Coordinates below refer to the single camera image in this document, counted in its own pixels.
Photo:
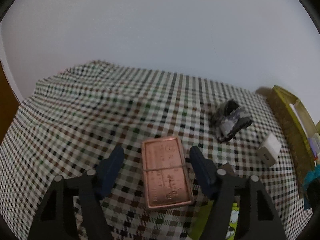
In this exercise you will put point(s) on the white paper tin liner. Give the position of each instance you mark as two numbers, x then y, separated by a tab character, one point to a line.
304	118

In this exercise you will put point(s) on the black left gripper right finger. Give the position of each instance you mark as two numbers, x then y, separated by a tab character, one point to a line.
258	218

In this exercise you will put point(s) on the black white hair claw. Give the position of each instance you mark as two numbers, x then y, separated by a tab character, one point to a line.
229	119

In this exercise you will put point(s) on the copper metal lighter case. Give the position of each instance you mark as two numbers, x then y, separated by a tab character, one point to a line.
165	175

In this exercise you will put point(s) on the white usb charger plug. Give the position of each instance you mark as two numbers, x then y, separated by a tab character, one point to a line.
269	150

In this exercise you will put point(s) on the brown wooden door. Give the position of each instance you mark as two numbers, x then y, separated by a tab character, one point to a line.
8	104

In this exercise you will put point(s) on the green cartoon sticker card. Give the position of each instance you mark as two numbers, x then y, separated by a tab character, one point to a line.
213	220

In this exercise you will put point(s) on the gold metal tin box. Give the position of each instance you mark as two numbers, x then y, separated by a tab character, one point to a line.
279	100

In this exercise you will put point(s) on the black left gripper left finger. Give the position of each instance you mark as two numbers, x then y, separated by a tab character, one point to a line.
55	216

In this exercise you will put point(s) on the checkered tablecloth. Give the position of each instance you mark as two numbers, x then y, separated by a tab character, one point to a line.
74	119

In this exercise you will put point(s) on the blue foam puzzle piece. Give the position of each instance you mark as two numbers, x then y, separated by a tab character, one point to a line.
309	178

